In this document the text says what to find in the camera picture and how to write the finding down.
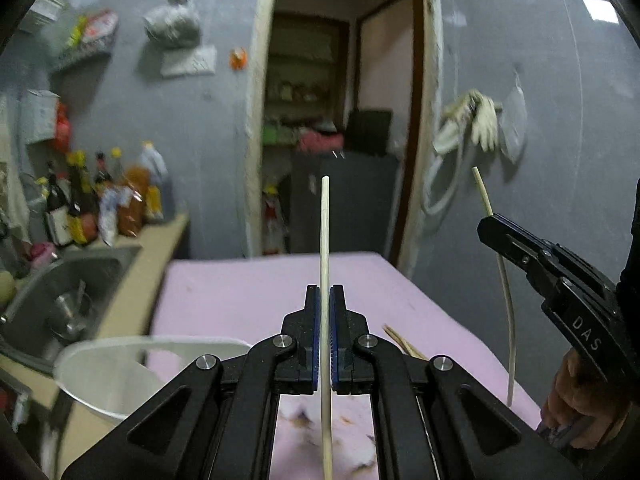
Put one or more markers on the white plastic seasoning bag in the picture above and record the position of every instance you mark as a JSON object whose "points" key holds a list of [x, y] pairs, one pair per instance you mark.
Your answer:
{"points": [[107, 221]]}

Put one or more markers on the steel bowl in sink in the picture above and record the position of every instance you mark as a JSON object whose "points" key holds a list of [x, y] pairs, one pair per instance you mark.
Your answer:
{"points": [[68, 319]]}

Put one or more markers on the wall spice rack shelf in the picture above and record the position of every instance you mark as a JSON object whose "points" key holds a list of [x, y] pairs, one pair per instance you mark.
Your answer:
{"points": [[82, 54]]}

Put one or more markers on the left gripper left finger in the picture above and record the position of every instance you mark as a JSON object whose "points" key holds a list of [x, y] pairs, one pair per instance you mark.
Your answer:
{"points": [[297, 369]]}

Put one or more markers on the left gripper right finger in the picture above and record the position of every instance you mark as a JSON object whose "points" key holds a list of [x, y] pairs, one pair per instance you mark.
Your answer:
{"points": [[351, 372]]}

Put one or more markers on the stainless steel sink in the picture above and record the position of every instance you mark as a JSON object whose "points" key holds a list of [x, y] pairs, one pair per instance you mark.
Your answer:
{"points": [[25, 337]]}

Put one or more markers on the yellow cap sauce bottle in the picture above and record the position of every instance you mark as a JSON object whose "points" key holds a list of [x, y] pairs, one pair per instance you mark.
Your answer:
{"points": [[117, 170]]}

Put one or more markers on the white utensil holder basket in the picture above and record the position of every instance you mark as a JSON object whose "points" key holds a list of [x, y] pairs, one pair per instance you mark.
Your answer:
{"points": [[112, 377]]}

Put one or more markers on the large oil jug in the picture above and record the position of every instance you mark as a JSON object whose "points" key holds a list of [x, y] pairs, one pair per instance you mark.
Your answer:
{"points": [[160, 204]]}

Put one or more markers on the orange wall hook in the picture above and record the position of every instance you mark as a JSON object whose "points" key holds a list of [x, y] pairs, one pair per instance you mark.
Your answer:
{"points": [[238, 59]]}

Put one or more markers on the dark wine bottle white label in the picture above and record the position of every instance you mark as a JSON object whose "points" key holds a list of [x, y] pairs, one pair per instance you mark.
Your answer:
{"points": [[57, 211]]}

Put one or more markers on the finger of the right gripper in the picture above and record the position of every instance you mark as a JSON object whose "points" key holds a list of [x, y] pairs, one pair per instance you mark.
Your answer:
{"points": [[497, 229], [525, 257]]}

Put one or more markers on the red plastic bag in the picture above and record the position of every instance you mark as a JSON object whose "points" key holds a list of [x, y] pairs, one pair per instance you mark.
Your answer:
{"points": [[62, 130]]}

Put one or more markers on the pink soap dish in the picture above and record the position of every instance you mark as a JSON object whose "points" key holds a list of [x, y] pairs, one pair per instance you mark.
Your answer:
{"points": [[41, 255]]}

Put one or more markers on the black box on cabinet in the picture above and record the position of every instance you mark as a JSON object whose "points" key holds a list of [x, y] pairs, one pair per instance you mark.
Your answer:
{"points": [[368, 131]]}

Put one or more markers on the green box on shelf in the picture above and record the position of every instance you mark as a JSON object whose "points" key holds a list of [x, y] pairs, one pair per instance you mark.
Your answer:
{"points": [[271, 135]]}

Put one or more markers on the dark grey cabinet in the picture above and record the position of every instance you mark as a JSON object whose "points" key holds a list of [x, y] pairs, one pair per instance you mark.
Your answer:
{"points": [[361, 197]]}

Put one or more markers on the white rubber gloves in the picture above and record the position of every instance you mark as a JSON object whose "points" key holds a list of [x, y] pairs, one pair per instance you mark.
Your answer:
{"points": [[474, 114]]}

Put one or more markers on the pink cloth on cabinet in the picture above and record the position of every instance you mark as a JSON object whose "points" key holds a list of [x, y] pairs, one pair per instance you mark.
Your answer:
{"points": [[315, 142]]}

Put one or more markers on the white wall utensil box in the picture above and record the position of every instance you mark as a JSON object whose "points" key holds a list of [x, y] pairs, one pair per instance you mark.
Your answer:
{"points": [[39, 115]]}

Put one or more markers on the person right hand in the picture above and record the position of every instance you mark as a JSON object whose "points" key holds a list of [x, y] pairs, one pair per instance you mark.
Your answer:
{"points": [[579, 391]]}

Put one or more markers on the hanging plastic bag of goods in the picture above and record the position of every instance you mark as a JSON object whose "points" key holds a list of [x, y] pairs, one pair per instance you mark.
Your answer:
{"points": [[175, 24]]}

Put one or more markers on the wooden door frame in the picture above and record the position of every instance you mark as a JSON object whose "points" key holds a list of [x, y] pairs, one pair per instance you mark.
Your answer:
{"points": [[426, 102]]}

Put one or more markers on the dark soy sauce bottle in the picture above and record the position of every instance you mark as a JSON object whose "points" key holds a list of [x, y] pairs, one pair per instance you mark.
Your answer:
{"points": [[80, 217]]}

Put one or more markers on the clear hanging plastic bag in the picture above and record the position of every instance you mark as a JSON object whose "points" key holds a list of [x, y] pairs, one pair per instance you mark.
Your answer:
{"points": [[513, 123]]}

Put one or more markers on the white wall socket plate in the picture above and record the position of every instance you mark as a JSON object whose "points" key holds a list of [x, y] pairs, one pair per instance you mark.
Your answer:
{"points": [[189, 62]]}

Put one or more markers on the orange spice bag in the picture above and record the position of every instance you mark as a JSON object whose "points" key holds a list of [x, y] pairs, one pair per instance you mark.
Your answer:
{"points": [[131, 203]]}

